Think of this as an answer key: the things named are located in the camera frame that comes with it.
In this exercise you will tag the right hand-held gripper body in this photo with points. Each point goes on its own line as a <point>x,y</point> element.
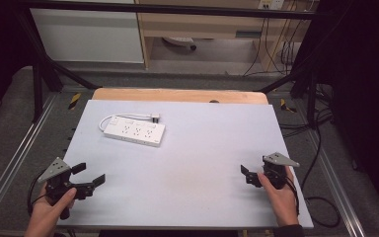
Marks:
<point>276,171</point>

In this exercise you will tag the aluminium floor rail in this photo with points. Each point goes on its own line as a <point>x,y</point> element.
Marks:
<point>335,184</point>
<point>16,154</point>

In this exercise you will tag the person's right hand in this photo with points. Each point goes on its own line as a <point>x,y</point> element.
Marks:
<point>283,200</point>

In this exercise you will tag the light wooden table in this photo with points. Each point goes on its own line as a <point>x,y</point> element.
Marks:
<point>177,95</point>

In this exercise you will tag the white power strip under desk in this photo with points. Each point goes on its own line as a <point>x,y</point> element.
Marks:
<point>179,41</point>

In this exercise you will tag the white wall socket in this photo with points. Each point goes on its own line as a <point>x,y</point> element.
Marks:
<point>271,4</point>

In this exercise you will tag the wooden desk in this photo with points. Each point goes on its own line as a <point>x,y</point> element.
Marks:
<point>210,26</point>

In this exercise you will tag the white cabinet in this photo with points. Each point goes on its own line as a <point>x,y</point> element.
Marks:
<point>85,36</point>

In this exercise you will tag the black metal frame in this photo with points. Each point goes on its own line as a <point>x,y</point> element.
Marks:
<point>177,9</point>

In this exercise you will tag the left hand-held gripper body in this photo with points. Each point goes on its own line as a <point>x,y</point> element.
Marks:
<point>56,171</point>

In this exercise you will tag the person's left hand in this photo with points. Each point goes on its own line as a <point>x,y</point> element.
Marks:
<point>44,214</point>

